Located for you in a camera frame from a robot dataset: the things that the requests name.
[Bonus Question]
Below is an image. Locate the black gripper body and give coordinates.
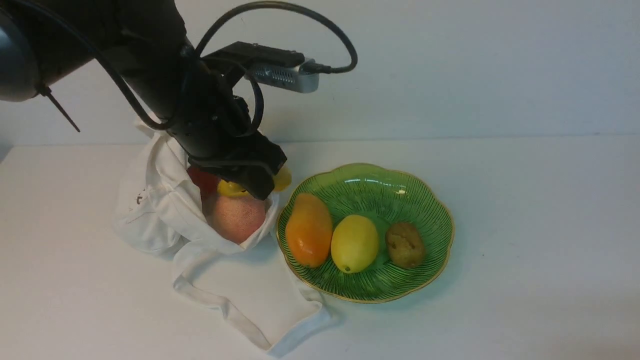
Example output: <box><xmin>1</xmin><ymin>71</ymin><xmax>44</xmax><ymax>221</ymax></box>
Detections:
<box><xmin>167</xmin><ymin>60</ymin><xmax>287</xmax><ymax>200</ymax></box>

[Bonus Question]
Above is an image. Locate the yellow banana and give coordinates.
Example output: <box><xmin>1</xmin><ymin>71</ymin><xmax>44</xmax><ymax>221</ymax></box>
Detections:
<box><xmin>217</xmin><ymin>165</ymin><xmax>292</xmax><ymax>198</ymax></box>

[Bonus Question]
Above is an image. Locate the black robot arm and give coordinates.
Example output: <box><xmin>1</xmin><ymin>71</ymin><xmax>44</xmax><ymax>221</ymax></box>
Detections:
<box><xmin>1</xmin><ymin>0</ymin><xmax>287</xmax><ymax>199</ymax></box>

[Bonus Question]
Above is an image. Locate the white cloth bag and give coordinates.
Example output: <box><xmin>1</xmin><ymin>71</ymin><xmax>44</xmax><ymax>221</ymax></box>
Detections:
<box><xmin>113</xmin><ymin>118</ymin><xmax>332</xmax><ymax>357</ymax></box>

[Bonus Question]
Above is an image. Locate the green glass fruit plate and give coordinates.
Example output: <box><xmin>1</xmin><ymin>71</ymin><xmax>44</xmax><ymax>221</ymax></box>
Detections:
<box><xmin>275</xmin><ymin>162</ymin><xmax>456</xmax><ymax>305</ymax></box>

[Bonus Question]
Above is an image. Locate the brown kiwi fruit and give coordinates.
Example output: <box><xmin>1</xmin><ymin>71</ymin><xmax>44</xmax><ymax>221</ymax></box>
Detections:
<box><xmin>385</xmin><ymin>222</ymin><xmax>426</xmax><ymax>269</ymax></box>

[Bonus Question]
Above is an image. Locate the red apple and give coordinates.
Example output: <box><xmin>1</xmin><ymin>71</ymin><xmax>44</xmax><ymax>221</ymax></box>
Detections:
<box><xmin>187</xmin><ymin>166</ymin><xmax>219</xmax><ymax>199</ymax></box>

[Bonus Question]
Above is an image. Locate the pink peach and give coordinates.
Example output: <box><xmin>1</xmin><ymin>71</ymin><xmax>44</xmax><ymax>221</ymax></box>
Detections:
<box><xmin>203</xmin><ymin>194</ymin><xmax>267</xmax><ymax>245</ymax></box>

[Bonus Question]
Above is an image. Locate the orange mango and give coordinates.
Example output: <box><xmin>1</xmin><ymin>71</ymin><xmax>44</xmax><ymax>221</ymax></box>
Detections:
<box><xmin>285</xmin><ymin>193</ymin><xmax>333</xmax><ymax>268</ymax></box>

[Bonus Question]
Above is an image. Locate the yellow lemon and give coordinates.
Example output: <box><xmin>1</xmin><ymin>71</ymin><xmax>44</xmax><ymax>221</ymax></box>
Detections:
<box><xmin>330</xmin><ymin>214</ymin><xmax>380</xmax><ymax>274</ymax></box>

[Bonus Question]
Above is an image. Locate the black camera cable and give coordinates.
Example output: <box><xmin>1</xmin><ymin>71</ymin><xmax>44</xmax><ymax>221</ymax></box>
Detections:
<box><xmin>192</xmin><ymin>1</ymin><xmax>359</xmax><ymax>137</ymax></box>

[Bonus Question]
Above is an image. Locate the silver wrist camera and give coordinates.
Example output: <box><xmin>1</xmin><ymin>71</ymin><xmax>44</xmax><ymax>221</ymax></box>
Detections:
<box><xmin>202</xmin><ymin>41</ymin><xmax>321</xmax><ymax>94</ymax></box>

